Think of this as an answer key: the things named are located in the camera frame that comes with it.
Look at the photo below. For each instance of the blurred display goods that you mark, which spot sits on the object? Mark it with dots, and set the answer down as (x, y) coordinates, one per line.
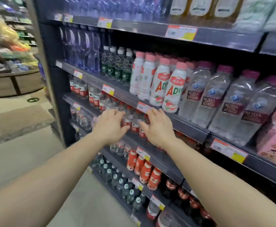
(5, 51)

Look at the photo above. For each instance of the row of purple-capped soda bottles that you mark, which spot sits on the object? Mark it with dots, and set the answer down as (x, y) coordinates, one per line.
(235, 108)

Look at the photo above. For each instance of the wooden display table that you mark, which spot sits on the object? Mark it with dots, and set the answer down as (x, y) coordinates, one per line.
(1, 87)

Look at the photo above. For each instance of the row of dark white-capped bottles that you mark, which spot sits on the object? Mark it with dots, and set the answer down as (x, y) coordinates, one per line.
(119, 184)

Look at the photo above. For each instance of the person's right hand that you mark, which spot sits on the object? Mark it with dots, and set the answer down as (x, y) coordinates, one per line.
(160, 132)

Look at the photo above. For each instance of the row of green-capped white bottles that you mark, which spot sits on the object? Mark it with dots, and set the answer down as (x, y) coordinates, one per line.
(253, 14)

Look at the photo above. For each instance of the row of small red bottles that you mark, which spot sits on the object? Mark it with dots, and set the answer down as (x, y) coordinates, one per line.
(144, 172)

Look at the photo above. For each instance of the stack of pink milk cartons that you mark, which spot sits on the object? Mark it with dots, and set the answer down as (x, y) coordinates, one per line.
(275, 144)

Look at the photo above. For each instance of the person's left forearm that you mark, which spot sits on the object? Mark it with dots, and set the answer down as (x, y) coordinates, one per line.
(41, 186)

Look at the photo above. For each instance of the person's left hand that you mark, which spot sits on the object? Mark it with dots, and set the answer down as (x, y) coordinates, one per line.
(109, 127)

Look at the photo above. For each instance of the row of green label bottles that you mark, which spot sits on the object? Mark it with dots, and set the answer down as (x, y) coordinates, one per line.
(114, 68)

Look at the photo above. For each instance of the row of blue tinted bottles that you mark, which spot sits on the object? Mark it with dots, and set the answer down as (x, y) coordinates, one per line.
(81, 51)
(116, 7)

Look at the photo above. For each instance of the row of clear plastic bottles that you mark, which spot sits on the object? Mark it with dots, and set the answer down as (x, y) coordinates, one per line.
(81, 119)

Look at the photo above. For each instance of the person's right forearm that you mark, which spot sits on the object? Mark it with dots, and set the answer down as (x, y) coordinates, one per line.
(223, 186)

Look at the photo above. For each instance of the row of red label bottles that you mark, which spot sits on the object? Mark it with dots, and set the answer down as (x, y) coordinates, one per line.
(83, 89)

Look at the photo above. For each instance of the row of pink-capped white bottles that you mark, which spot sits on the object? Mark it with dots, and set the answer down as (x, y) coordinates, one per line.
(157, 89)

